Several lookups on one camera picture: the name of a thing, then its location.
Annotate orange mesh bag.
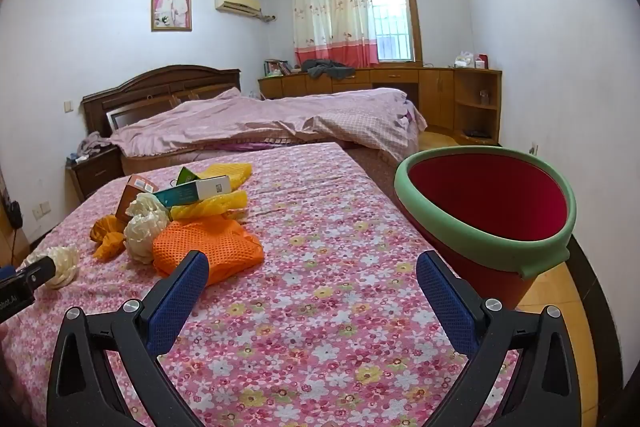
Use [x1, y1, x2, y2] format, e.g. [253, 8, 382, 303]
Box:
[152, 214, 265, 287]

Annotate floral curtain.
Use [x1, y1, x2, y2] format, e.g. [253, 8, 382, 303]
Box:
[291, 0, 380, 68]

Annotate white and teal box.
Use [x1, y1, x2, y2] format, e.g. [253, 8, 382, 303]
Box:
[153, 175, 234, 208]

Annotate dark grey clothes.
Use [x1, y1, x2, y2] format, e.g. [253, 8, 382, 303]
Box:
[300, 59, 357, 80]

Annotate floral bed sheet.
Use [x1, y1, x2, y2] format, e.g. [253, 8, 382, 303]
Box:
[15, 141, 522, 427]

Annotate framed wall photo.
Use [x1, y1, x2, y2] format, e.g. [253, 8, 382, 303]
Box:
[151, 0, 193, 32]

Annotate orange crumpled wrapper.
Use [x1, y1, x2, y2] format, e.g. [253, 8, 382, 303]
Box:
[90, 216, 126, 261]

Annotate row of books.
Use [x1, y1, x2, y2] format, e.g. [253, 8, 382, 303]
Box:
[263, 59, 296, 78]

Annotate wooden desk cabinet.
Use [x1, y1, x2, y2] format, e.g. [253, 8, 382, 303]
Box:
[257, 67, 457, 130]

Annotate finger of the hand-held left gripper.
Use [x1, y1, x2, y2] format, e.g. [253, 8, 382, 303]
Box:
[15, 256, 57, 292]

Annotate orange brown cardboard box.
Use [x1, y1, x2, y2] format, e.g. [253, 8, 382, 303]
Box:
[116, 174, 160, 223]

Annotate red bin with green rim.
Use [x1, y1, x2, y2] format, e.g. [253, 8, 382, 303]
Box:
[394, 146, 577, 309]

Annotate white framed panel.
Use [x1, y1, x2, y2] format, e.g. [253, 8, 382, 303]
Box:
[105, 104, 168, 134]

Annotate window with wooden frame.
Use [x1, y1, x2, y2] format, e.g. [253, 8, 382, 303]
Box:
[367, 0, 424, 64]

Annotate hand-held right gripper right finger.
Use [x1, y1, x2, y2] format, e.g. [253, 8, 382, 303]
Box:
[416, 249, 577, 427]

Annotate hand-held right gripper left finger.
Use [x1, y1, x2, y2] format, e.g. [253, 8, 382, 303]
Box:
[47, 249, 211, 427]

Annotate pink duvet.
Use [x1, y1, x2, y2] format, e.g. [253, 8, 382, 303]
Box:
[109, 87, 429, 166]

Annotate wooden corner shelf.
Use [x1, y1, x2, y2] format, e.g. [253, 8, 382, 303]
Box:
[452, 68, 503, 147]

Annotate wall air conditioner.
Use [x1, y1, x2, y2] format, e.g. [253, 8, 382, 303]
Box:
[215, 0, 263, 17]

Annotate wooden wardrobe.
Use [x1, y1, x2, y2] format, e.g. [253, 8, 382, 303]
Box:
[0, 167, 32, 269]

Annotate pile of clothes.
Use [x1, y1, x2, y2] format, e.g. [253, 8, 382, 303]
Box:
[70, 132, 117, 160]

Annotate dark wooden nightstand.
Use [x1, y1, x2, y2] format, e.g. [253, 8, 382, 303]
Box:
[66, 146, 124, 203]

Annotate dark wooden headboard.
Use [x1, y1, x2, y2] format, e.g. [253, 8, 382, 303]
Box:
[81, 65, 242, 136]

